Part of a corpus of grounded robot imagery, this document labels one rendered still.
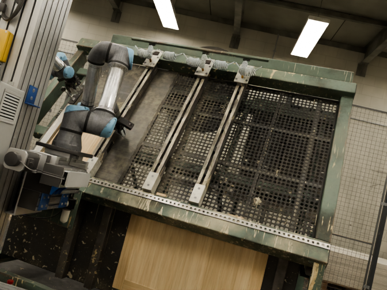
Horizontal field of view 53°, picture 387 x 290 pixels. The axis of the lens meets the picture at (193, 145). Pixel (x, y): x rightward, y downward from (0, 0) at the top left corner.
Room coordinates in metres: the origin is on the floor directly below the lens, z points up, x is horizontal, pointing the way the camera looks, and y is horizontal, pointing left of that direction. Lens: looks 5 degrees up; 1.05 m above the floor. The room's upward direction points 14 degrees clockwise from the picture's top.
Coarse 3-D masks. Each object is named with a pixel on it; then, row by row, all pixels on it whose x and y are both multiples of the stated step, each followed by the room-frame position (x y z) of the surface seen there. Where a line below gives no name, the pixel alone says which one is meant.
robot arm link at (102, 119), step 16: (112, 48) 2.09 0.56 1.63; (128, 48) 2.12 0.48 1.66; (112, 64) 2.09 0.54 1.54; (128, 64) 2.12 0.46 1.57; (112, 80) 2.07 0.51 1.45; (112, 96) 2.06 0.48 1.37; (96, 112) 2.01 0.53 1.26; (112, 112) 2.04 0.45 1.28; (96, 128) 2.00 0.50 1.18; (112, 128) 2.03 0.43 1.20
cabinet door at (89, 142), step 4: (56, 132) 2.74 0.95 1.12; (84, 132) 2.72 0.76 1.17; (84, 136) 2.70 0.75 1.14; (88, 136) 2.69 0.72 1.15; (92, 136) 2.69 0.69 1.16; (96, 136) 2.69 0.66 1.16; (84, 140) 2.68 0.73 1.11; (88, 140) 2.67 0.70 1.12; (92, 140) 2.67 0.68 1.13; (96, 140) 2.66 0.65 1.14; (84, 144) 2.66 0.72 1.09; (88, 144) 2.65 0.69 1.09; (92, 144) 2.65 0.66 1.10; (96, 144) 2.64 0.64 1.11; (84, 148) 2.64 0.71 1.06; (88, 148) 2.63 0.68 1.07; (92, 148) 2.63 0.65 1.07; (84, 152) 2.62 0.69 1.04; (88, 152) 2.61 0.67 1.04; (92, 152) 2.61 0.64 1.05; (84, 160) 2.58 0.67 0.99
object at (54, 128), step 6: (84, 84) 2.97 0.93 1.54; (60, 114) 2.81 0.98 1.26; (60, 120) 2.77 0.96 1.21; (54, 126) 2.75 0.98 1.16; (48, 132) 2.72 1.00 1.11; (54, 132) 2.73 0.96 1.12; (42, 138) 2.70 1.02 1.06; (48, 138) 2.69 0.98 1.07; (36, 150) 2.64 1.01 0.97; (42, 150) 2.65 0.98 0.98
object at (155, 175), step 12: (204, 60) 2.73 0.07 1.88; (204, 72) 2.81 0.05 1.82; (204, 84) 2.85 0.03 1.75; (192, 96) 2.77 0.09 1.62; (192, 108) 2.72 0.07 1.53; (180, 120) 2.63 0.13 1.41; (180, 132) 2.59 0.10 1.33; (168, 144) 2.54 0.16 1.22; (168, 156) 2.48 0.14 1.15; (156, 168) 2.44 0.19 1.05; (156, 180) 2.38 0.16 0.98
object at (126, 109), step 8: (152, 48) 2.86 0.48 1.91; (152, 56) 2.97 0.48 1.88; (160, 56) 2.96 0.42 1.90; (144, 64) 2.93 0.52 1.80; (152, 64) 2.92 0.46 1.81; (144, 72) 2.93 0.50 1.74; (152, 72) 2.95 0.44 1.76; (144, 80) 2.88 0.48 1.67; (136, 88) 2.85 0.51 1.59; (144, 88) 2.89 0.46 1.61; (128, 96) 2.80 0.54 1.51; (136, 96) 2.80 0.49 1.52; (128, 104) 2.75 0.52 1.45; (136, 104) 2.83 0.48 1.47; (120, 112) 2.72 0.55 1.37; (128, 112) 2.75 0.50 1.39; (112, 136) 2.61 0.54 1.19; (104, 144) 2.57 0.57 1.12; (112, 144) 2.64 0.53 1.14; (96, 152) 2.55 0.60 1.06; (104, 152) 2.57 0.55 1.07; (88, 160) 2.51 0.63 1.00; (96, 160) 2.50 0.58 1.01; (88, 168) 2.47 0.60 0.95; (96, 168) 2.52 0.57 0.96
